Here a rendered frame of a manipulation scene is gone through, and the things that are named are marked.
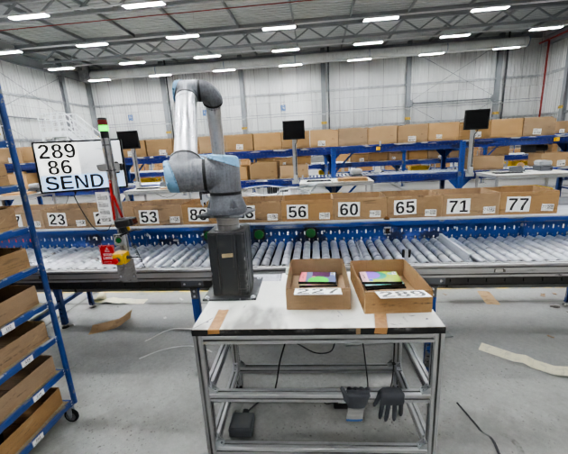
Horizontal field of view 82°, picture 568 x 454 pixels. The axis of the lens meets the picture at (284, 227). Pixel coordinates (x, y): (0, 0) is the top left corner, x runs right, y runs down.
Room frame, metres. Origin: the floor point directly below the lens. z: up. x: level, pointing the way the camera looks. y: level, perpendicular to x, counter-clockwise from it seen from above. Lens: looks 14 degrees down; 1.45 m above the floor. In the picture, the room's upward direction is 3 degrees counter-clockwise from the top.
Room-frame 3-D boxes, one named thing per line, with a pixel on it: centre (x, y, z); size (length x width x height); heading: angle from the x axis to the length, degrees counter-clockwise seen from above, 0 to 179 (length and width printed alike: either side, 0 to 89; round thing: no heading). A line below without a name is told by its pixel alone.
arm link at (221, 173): (1.56, 0.28, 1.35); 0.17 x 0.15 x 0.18; 99
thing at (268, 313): (1.44, -0.12, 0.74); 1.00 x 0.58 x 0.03; 86
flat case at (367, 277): (1.52, -0.46, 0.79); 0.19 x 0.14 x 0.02; 84
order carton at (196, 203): (2.65, 0.59, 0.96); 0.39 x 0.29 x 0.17; 84
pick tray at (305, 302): (1.49, -0.15, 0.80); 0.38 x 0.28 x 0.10; 174
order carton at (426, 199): (2.49, -0.98, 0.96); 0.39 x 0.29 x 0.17; 84
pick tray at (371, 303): (1.42, -0.47, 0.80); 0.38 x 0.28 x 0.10; 177
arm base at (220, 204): (1.56, 0.27, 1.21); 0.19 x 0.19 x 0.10
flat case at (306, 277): (1.59, -0.16, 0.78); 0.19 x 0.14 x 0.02; 81
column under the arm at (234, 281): (1.56, 0.27, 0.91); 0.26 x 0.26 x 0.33; 86
